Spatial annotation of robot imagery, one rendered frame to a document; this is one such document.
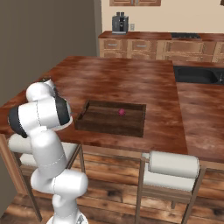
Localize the dark wooden tray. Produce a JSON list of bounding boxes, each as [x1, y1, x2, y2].
[[74, 100, 147, 138]]

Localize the wooden base cupboards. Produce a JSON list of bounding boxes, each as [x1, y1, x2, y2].
[[98, 31, 224, 64]]

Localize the wooden stool with white cushion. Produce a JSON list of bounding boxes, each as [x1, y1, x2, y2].
[[0, 133, 86, 223], [134, 150, 207, 224]]

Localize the grey coffee machine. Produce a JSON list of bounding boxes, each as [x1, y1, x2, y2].
[[111, 11, 130, 35]]

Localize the black sink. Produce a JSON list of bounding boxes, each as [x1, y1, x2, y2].
[[173, 65, 224, 86]]

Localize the black hob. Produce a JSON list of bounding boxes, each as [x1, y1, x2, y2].
[[171, 32, 202, 40]]

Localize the wooden wall cupboard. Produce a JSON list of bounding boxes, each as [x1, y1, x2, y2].
[[109, 0, 162, 7]]

